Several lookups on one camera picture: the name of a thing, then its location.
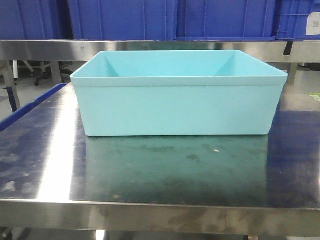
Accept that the blue crate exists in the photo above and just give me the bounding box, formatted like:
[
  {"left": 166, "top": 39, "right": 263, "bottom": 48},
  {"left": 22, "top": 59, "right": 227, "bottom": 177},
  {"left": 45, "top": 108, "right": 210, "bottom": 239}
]
[
  {"left": 68, "top": 0, "right": 178, "bottom": 41},
  {"left": 176, "top": 0, "right": 275, "bottom": 42},
  {"left": 0, "top": 0, "right": 67, "bottom": 40},
  {"left": 272, "top": 0, "right": 320, "bottom": 41}
]

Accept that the blue crate far right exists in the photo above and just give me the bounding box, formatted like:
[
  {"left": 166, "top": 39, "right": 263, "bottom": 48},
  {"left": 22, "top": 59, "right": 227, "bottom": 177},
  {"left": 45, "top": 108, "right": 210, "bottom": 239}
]
[{"left": 272, "top": 0, "right": 320, "bottom": 41}]

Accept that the blue crate centre left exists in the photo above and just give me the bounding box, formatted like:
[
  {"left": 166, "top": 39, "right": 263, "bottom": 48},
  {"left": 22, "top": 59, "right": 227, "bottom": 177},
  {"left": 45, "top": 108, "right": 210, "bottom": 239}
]
[{"left": 68, "top": 0, "right": 178, "bottom": 41}]

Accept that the light blue plastic bin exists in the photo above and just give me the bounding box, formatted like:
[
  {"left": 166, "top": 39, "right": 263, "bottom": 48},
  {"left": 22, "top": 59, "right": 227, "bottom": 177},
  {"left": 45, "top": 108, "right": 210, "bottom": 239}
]
[{"left": 71, "top": 50, "right": 288, "bottom": 137}]

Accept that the white label on crate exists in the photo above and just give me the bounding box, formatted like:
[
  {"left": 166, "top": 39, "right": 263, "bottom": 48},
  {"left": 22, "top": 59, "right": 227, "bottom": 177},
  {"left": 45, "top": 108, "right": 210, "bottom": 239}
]
[{"left": 305, "top": 12, "right": 320, "bottom": 36}]

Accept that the stainless steel shelf rail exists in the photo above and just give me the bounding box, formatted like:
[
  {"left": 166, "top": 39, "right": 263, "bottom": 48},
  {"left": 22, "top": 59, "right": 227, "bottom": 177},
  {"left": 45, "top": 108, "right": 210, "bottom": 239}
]
[{"left": 0, "top": 40, "right": 320, "bottom": 63}]

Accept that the blue crate far left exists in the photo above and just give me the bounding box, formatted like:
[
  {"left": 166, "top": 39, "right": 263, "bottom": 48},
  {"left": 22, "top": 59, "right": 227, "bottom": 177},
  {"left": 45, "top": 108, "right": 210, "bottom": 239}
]
[{"left": 0, "top": 0, "right": 67, "bottom": 40}]

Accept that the black tape strip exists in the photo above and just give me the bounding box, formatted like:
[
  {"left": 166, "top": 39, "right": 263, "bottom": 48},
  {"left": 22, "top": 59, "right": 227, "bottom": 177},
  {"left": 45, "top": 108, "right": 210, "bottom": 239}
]
[{"left": 283, "top": 41, "right": 293, "bottom": 56}]

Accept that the office chair base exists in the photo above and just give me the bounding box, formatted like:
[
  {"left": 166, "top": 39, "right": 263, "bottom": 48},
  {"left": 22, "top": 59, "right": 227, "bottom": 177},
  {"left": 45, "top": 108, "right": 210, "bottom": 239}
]
[{"left": 34, "top": 61, "right": 73, "bottom": 86}]

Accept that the blue crate centre right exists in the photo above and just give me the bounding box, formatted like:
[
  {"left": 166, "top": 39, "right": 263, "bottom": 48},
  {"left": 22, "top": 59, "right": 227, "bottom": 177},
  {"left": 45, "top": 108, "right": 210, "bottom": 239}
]
[{"left": 176, "top": 0, "right": 275, "bottom": 42}]

